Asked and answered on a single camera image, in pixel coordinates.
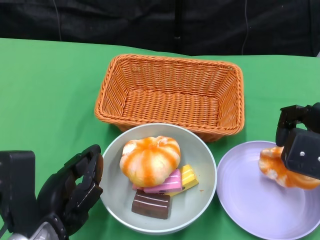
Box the orange striped ring bread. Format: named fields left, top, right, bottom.
left=258, top=146, right=320, bottom=190

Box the thin white hanging cable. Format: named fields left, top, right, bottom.
left=241, top=0, right=250, bottom=56
left=53, top=0, right=63, bottom=40

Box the bright pink cake slice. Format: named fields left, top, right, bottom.
left=131, top=168, right=183, bottom=195

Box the black backdrop cloth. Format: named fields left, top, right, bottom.
left=0, top=0, right=320, bottom=58

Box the lilac round plate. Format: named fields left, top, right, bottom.
left=216, top=140, right=320, bottom=240

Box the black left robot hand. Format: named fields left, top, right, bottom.
left=37, top=144, right=104, bottom=236

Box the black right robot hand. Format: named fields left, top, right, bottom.
left=275, top=102, right=320, bottom=148

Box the green tablecloth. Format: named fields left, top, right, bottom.
left=0, top=37, right=320, bottom=240

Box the brown chocolate cake slice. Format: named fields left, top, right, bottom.
left=131, top=189, right=172, bottom=220

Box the orange striped round bread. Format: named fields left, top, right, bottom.
left=119, top=136, right=181, bottom=188

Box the orange wicker basket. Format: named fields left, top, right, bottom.
left=94, top=53, right=245, bottom=143

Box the yellow cake slice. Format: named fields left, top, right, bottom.
left=167, top=164, right=200, bottom=197

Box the pale green bowl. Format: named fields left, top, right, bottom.
left=102, top=122, right=217, bottom=235

